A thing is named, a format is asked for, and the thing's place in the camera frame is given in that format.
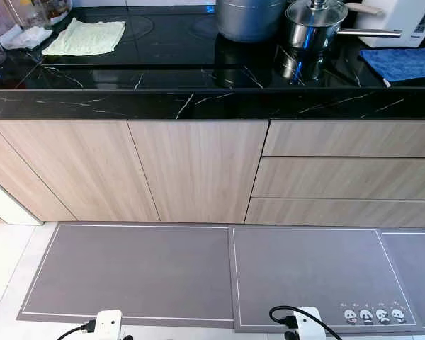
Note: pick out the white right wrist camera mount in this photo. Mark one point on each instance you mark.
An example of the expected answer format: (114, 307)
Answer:
(310, 327)

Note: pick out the black induction cooktop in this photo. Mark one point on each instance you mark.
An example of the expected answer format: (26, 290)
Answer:
(170, 49)

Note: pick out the light wooden cabinet door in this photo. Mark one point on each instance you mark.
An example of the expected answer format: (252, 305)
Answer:
(78, 170)
(205, 170)
(14, 173)

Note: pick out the glass jar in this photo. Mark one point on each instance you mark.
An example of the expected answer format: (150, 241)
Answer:
(54, 8)

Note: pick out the light green cloth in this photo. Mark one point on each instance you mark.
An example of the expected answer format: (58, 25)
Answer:
(85, 37)

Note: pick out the white cabinet panel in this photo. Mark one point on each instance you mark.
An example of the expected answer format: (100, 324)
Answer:
(3, 209)

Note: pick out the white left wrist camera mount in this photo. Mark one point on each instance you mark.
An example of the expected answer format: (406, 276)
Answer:
(110, 326)

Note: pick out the white crumpled cloth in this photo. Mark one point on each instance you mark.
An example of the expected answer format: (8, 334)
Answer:
(25, 37)

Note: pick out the grey panda print floor mat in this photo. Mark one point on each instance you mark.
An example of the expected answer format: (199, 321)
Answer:
(312, 269)

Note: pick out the large steel pot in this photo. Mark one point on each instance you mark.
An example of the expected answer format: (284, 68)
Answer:
(248, 20)

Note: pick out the steel saucepan with glass lid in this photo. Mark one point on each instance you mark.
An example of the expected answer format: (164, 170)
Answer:
(308, 32)

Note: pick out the white electric water boiler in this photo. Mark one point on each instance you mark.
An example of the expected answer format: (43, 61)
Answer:
(404, 21)

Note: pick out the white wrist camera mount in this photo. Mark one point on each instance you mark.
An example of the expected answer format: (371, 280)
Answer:
(110, 326)
(310, 327)

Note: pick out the blue cloth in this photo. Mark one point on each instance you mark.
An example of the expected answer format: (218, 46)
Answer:
(404, 64)

